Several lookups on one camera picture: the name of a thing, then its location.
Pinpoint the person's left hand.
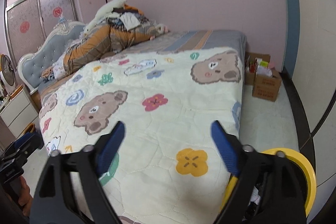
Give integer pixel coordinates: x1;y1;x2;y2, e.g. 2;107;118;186
16;176;34;216

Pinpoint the large white plush toy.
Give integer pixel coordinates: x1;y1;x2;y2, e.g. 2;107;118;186
83;0;128;33

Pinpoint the cardboard box with red print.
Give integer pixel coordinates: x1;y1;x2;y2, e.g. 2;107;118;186
252;69;282;102

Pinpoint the bed with blue tufted headboard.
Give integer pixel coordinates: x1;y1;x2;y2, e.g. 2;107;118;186
17;21;247;151

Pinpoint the white nightstand with wooden top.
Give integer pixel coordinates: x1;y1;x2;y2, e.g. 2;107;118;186
0;84;40;138

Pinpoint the orange brown folded quilt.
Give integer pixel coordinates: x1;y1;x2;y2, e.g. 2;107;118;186
63;22;158;75

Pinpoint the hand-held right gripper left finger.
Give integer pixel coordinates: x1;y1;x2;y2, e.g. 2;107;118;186
30;120;126;224

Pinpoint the floral patterned pillow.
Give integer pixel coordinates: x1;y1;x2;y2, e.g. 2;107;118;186
52;60;66;77

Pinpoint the white wardrobe with black frame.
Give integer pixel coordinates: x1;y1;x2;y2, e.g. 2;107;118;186
276;0;336;224

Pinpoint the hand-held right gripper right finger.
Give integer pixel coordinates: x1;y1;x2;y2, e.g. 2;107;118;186
211;120;307;224

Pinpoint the pile of mixed clothes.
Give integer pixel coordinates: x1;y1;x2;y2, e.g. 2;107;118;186
109;5;151;30

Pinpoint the grey striped bed sheet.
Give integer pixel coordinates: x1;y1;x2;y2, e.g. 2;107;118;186
38;29;247;98

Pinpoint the standing fan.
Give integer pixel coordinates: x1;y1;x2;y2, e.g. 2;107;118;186
0;54;17;88

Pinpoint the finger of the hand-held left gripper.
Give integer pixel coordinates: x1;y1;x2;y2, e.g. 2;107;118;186
12;133;45;159
0;148;27;165

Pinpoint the cream printed bear blanket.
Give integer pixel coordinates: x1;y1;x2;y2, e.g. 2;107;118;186
39;48;243;224

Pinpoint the small navy bin orange rim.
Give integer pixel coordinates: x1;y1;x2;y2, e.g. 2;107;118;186
23;123;36;135

